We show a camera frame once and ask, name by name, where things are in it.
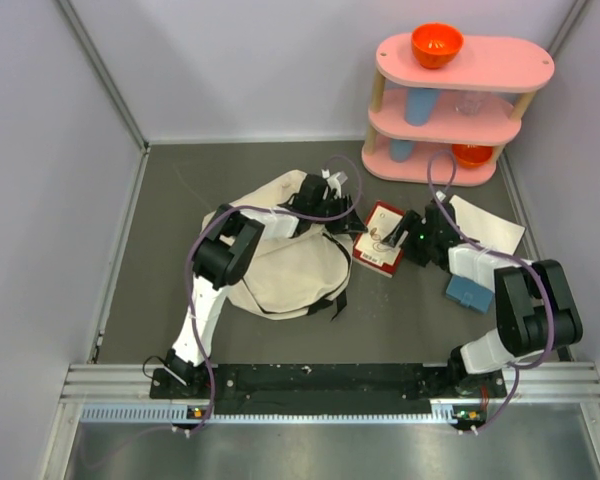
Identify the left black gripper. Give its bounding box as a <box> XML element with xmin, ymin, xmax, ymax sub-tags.
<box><xmin>310</xmin><ymin>193</ymin><xmax>368</xmax><ymax>235</ymax></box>

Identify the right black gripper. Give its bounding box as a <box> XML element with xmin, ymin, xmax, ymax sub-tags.
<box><xmin>381</xmin><ymin>210</ymin><xmax>436</xmax><ymax>267</ymax></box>

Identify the red cover book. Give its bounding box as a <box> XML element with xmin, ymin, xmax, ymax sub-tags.
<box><xmin>353</xmin><ymin>201</ymin><xmax>404</xmax><ymax>278</ymax></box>

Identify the cream canvas student backpack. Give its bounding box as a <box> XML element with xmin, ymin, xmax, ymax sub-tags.
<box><xmin>198</xmin><ymin>168</ymin><xmax>354</xmax><ymax>324</ymax></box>

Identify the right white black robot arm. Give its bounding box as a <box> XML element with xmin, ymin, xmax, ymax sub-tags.
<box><xmin>382</xmin><ymin>199</ymin><xmax>583</xmax><ymax>396</ymax></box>

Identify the white square notebook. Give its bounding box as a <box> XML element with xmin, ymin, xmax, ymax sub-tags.
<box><xmin>449</xmin><ymin>195</ymin><xmax>525</xmax><ymax>254</ymax></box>

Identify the blue cup on bottom shelf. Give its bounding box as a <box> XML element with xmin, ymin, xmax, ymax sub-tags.
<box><xmin>389</xmin><ymin>139</ymin><xmax>414</xmax><ymax>163</ymax></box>

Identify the blue cup on shelf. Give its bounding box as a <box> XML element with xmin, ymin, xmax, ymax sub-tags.
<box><xmin>389</xmin><ymin>139</ymin><xmax>414</xmax><ymax>163</ymax></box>
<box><xmin>404</xmin><ymin>87</ymin><xmax>440</xmax><ymax>126</ymax></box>

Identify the small blue notebook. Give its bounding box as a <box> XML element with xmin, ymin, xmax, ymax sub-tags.
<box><xmin>445</xmin><ymin>275</ymin><xmax>494</xmax><ymax>314</ymax></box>

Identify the orange bowl on bottom shelf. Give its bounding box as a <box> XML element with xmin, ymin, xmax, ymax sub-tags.
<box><xmin>452</xmin><ymin>144</ymin><xmax>494</xmax><ymax>169</ymax></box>

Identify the orange bowl on shelf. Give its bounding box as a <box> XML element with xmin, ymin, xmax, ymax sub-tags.
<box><xmin>411</xmin><ymin>23</ymin><xmax>464</xmax><ymax>69</ymax></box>
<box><xmin>452</xmin><ymin>144</ymin><xmax>494</xmax><ymax>169</ymax></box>

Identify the pink three-tier shelf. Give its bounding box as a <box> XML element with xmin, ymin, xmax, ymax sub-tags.
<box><xmin>361</xmin><ymin>33</ymin><xmax>555</xmax><ymax>187</ymax></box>

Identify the blue cup on middle shelf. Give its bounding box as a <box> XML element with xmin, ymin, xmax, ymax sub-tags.
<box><xmin>404</xmin><ymin>87</ymin><xmax>440</xmax><ymax>126</ymax></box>

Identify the clear glass on middle shelf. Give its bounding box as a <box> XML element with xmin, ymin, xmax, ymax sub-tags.
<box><xmin>455</xmin><ymin>91</ymin><xmax>489</xmax><ymax>116</ymax></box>

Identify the orange bowl on top shelf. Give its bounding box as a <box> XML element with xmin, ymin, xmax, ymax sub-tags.
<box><xmin>411</xmin><ymin>23</ymin><xmax>464</xmax><ymax>69</ymax></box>

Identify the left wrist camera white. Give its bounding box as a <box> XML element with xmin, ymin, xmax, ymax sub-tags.
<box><xmin>321</xmin><ymin>169</ymin><xmax>348</xmax><ymax>198</ymax></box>

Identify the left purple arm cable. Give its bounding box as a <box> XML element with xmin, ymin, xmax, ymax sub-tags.
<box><xmin>169</xmin><ymin>154</ymin><xmax>365</xmax><ymax>436</ymax></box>

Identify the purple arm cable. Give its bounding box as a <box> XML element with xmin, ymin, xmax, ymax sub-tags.
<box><xmin>169</xmin><ymin>154</ymin><xmax>365</xmax><ymax>436</ymax></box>
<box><xmin>427</xmin><ymin>149</ymin><xmax>556</xmax><ymax>436</ymax></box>

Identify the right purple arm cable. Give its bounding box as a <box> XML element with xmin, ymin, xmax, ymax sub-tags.
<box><xmin>427</xmin><ymin>149</ymin><xmax>556</xmax><ymax>436</ymax></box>

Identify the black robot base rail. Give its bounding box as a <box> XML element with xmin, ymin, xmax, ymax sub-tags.
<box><xmin>149</xmin><ymin>363</ymin><xmax>461</xmax><ymax>416</ymax></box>

